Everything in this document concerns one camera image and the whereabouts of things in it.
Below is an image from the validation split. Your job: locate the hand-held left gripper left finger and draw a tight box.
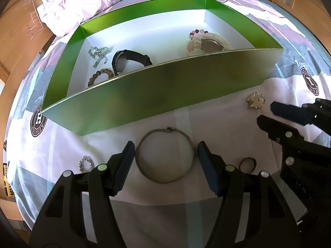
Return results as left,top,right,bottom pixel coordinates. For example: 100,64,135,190
31,141,136,248

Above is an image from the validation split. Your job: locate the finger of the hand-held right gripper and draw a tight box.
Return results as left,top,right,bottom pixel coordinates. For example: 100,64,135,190
270,98,331,127
257,115,331,151

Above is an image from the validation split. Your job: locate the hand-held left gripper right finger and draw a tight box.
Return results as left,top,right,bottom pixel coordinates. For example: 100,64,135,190
197,141,303,248

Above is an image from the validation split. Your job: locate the gold flower brooch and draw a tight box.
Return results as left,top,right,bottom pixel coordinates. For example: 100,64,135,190
246,92,267,109

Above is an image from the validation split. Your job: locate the thin metal bangle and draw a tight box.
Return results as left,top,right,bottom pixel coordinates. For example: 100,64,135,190
135,126,195,184

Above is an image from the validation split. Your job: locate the green cardboard box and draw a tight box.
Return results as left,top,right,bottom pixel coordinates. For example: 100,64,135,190
40,0,284,136

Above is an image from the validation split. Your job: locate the brown bead bracelet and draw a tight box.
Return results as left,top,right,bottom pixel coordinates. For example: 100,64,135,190
87,68,115,87

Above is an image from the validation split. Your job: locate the white wristwatch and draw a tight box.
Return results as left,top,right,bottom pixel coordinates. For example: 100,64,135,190
186,32,232,56

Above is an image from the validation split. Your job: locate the black wristwatch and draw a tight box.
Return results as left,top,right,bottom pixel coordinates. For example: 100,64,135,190
111,50,154,76

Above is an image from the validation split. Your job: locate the green stone chain bracelet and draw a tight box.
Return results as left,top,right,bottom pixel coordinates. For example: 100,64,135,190
88,45,110,69

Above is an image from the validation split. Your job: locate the red bead bracelet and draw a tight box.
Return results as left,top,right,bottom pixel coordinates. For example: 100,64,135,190
189,29,210,40

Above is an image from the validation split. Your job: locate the printed bed sheet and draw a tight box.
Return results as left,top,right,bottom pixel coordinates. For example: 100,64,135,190
4,0,331,248

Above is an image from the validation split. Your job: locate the wooden footboard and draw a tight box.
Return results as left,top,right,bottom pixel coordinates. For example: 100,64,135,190
261,0,321,21

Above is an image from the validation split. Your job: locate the black and yellow object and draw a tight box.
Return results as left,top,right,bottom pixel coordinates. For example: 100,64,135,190
1,139,13,197

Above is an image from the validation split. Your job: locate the pink pillow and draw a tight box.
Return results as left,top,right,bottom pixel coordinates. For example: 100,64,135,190
30,0,137,37

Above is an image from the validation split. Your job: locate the small dark ring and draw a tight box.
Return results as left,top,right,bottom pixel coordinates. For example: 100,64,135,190
239,157,257,173

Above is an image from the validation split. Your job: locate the sparkly silver ring bracelet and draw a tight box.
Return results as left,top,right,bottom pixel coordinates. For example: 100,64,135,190
78,156,94,173

